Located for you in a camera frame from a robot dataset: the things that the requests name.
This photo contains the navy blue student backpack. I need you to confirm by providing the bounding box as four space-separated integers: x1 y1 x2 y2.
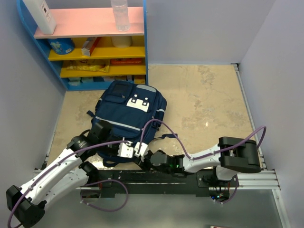
85 80 179 168

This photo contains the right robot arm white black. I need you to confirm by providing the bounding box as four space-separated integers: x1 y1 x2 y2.
134 137 261 187

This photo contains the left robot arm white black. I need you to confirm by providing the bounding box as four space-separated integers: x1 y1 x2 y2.
6 120 113 228

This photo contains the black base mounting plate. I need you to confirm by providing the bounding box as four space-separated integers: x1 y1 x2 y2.
80 170 239 200

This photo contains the yellow snack packet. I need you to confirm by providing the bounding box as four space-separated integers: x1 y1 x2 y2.
66 59 110 73

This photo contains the red flat box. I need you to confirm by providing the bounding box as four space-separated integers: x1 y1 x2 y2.
110 58 143 65

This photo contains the blue shelf unit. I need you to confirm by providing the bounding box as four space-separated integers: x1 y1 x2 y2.
16 0 149 91

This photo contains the orange white carton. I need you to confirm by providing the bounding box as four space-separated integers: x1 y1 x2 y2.
81 37 100 57

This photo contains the white cylindrical jar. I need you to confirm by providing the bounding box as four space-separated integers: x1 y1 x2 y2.
111 36 133 48

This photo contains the blue snack canister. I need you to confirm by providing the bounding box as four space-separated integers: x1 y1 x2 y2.
48 38 75 55

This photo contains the clear plastic water bottle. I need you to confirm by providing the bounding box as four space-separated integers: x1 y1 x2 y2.
111 0 131 32

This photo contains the white rectangular device box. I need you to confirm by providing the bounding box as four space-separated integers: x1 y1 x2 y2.
23 0 57 35

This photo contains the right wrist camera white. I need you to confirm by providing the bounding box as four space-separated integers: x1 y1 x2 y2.
134 142 149 161

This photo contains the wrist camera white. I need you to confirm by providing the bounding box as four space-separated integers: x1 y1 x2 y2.
118 141 134 158
134 142 149 161

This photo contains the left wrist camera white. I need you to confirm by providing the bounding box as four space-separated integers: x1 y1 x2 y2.
118 141 134 158

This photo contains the aluminium rail frame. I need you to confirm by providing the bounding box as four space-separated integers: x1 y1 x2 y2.
18 63 292 228

